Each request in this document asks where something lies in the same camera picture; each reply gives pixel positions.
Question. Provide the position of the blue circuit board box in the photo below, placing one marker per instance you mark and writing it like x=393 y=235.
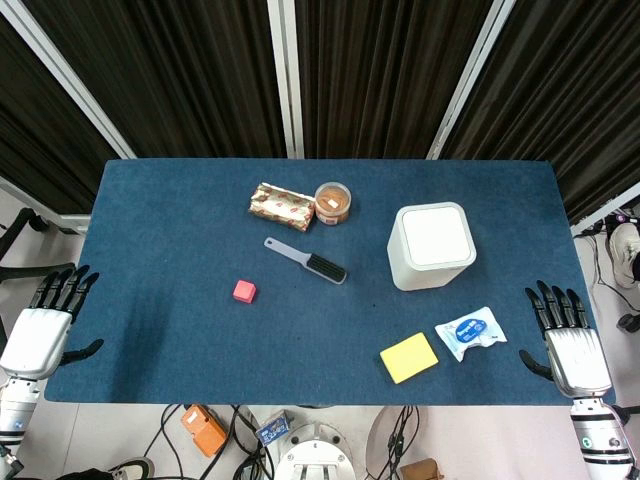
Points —
x=274 y=428

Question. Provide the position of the white trash bin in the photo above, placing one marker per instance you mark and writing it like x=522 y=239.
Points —
x=432 y=240

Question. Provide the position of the yellow sponge block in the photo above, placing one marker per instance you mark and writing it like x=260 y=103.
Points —
x=409 y=357

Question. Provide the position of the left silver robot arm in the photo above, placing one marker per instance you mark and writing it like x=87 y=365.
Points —
x=15 y=415

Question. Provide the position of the white frame rail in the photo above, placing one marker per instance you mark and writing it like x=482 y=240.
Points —
x=607 y=210
x=45 y=210

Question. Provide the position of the blue felt table mat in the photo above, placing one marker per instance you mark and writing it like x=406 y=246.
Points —
x=200 y=345

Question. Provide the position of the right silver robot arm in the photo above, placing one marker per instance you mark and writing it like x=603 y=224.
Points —
x=602 y=440

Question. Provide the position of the white frame post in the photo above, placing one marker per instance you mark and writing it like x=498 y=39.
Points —
x=470 y=75
x=287 y=75
x=65 y=75

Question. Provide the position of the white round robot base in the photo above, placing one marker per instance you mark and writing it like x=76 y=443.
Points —
x=315 y=455

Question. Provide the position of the gold red snack wrapper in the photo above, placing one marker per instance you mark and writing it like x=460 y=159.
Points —
x=282 y=206

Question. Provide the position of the brown cardboard box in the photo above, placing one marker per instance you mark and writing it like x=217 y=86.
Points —
x=422 y=470

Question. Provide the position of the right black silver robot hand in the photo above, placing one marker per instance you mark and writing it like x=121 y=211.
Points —
x=577 y=360

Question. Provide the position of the black pleated curtain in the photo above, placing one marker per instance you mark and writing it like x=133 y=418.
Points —
x=565 y=100
x=380 y=75
x=175 y=75
x=45 y=150

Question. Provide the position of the grey round disc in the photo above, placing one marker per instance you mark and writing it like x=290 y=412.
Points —
x=380 y=440

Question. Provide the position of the clear jar with brown contents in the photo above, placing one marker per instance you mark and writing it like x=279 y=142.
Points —
x=332 y=202

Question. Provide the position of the white black sneaker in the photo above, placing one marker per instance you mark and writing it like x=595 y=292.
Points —
x=132 y=470

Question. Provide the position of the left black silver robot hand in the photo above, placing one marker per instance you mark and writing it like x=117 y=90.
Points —
x=35 y=340

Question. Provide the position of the black caster wheel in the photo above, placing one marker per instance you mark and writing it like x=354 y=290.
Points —
x=629 y=322

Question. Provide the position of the black chair frame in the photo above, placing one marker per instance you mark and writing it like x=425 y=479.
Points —
x=20 y=270

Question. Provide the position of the red cube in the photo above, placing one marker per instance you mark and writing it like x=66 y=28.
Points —
x=244 y=291

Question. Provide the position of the orange box device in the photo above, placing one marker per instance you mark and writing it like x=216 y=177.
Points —
x=202 y=430

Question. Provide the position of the grey brush with black bristles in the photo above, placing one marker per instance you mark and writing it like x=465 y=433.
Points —
x=320 y=265

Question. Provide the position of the white blue wet wipe packet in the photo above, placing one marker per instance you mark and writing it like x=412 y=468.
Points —
x=470 y=332

